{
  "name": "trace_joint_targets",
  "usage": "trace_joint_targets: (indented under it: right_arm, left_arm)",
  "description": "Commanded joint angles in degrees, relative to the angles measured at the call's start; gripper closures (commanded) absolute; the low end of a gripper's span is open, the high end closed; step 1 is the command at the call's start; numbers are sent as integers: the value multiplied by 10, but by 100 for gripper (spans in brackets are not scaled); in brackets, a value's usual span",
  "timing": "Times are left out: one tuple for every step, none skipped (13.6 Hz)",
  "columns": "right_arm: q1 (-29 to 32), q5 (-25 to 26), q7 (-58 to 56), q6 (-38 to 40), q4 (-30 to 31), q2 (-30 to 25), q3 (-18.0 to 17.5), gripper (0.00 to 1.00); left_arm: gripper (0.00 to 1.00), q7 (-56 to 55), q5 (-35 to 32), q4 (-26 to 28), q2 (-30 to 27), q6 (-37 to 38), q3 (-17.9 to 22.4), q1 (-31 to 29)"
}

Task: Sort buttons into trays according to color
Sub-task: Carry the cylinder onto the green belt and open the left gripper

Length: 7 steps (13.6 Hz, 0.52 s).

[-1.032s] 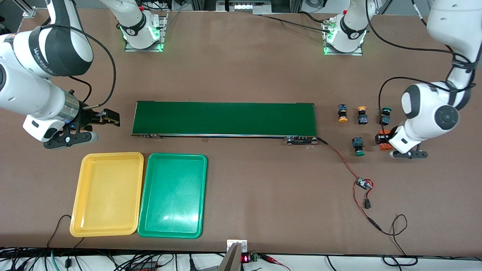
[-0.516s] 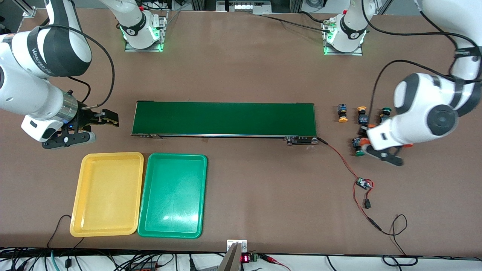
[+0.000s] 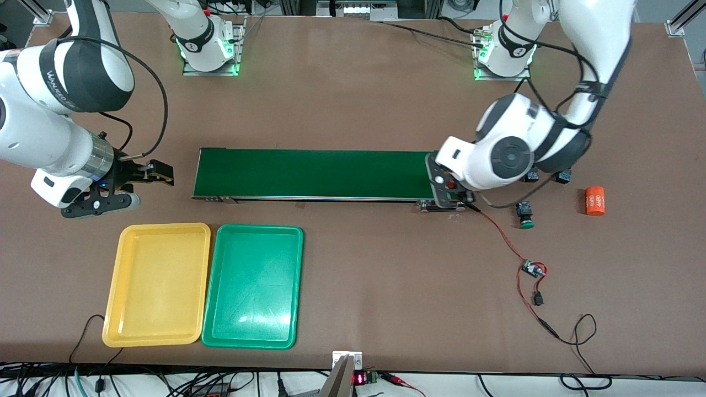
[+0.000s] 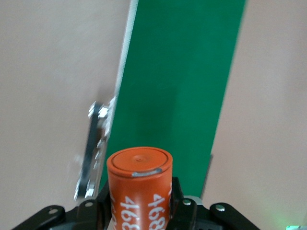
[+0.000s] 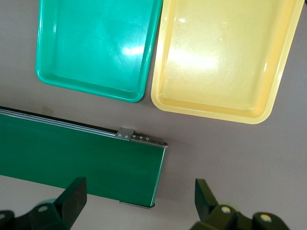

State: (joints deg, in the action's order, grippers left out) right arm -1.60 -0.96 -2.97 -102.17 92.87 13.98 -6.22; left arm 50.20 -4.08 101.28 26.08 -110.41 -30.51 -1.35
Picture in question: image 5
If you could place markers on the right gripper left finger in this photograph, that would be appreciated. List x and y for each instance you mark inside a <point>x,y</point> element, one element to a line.
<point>72,201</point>

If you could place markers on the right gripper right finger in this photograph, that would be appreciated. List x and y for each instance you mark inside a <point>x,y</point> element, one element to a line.
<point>206,201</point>

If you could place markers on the green conveyor belt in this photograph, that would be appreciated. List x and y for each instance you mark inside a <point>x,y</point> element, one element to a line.
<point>84,163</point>

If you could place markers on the yellow plastic tray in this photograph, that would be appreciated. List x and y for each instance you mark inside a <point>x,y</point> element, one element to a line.
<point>223,60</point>

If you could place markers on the green plastic tray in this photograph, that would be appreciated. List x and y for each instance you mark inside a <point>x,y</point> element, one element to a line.
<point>96,43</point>

